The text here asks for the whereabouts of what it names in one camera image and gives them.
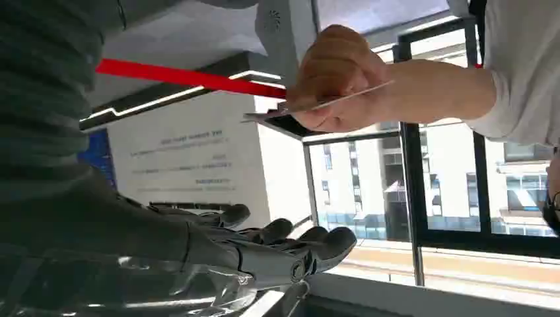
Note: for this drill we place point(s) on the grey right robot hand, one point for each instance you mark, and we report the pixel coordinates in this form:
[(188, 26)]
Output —
[(109, 245)]

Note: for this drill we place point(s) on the person's left hand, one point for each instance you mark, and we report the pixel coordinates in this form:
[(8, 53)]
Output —
[(337, 65)]

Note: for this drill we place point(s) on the white panel with text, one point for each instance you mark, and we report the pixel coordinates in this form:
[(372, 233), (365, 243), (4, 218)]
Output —
[(188, 162)]

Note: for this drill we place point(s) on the person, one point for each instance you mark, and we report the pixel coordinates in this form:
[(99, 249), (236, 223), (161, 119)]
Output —
[(520, 65)]

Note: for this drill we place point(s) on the blue wall sign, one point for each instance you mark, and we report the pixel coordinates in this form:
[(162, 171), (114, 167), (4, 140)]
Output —
[(98, 153)]

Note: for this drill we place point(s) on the black window frame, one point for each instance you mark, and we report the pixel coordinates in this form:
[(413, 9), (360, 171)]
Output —
[(413, 183)]

